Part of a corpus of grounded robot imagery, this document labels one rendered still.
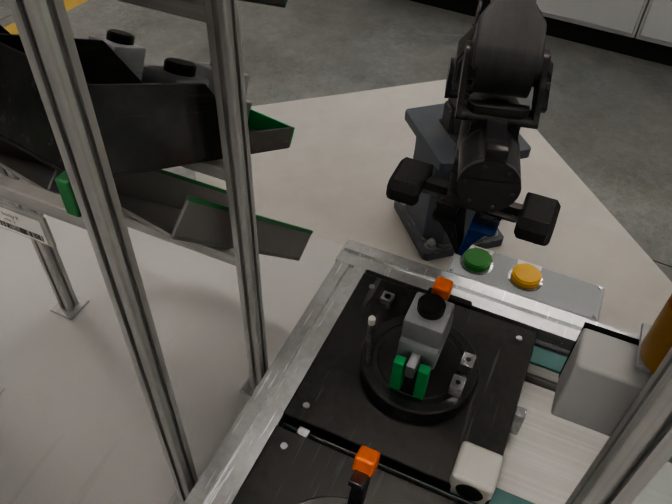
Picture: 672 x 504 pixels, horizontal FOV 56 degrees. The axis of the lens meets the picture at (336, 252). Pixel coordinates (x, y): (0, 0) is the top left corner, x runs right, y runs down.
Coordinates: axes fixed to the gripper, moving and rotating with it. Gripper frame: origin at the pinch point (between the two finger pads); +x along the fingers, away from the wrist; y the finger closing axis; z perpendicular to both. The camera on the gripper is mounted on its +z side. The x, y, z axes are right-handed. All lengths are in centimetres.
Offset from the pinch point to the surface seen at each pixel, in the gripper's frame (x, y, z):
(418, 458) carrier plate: 12.6, -3.7, -22.7
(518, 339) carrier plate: 12.4, -9.9, -2.4
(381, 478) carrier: 12.5, -0.9, -26.5
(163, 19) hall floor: 109, 210, 211
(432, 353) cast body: 4.1, -1.6, -15.2
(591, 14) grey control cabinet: 92, -1, 286
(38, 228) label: -18.9, 25.9, -34.0
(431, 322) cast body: 1.0, -0.6, -13.8
